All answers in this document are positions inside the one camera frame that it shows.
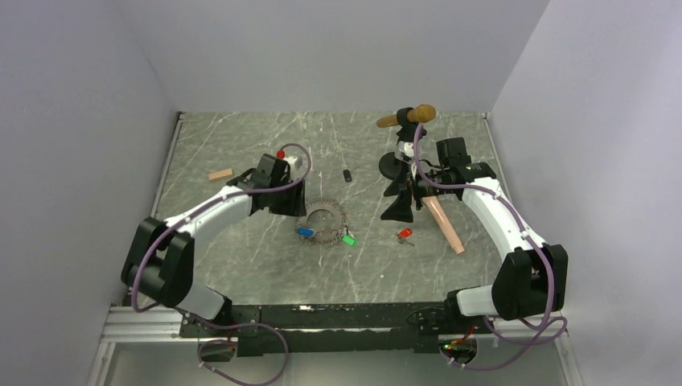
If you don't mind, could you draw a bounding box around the black microphone stand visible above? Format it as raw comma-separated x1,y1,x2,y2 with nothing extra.
379,122,418,180

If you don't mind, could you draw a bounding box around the gold microphone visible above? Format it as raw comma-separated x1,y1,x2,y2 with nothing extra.
376,105,437,128

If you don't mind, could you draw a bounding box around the red tag key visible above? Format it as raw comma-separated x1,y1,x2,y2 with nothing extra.
396,228,413,246

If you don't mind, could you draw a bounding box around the tan wooden block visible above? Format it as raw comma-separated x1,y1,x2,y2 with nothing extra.
208,168,233,182

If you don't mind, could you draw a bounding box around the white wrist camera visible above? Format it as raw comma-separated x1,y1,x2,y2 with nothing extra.
397,142,414,162
276,150,303,179

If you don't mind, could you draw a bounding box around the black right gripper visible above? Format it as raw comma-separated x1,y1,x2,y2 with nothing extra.
380,162,454,224

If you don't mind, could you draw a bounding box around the green tag key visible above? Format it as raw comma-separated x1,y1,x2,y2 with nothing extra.
342,228,357,246

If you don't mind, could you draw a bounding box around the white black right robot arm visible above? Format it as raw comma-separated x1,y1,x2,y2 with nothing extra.
379,138,568,335

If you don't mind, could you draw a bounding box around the blue tag key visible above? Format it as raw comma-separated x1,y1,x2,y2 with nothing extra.
296,228,314,237

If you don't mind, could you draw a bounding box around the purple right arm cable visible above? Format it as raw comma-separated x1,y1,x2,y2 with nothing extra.
413,123,569,372

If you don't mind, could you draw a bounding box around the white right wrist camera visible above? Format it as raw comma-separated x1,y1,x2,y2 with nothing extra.
397,142,414,162

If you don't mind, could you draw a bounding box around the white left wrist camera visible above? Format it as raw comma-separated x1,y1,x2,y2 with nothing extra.
276,150,303,179

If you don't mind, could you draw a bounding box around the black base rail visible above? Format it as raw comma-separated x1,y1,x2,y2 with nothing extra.
179,301,487,357

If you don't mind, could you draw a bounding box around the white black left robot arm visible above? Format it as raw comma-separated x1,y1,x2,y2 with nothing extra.
121,151,306,338

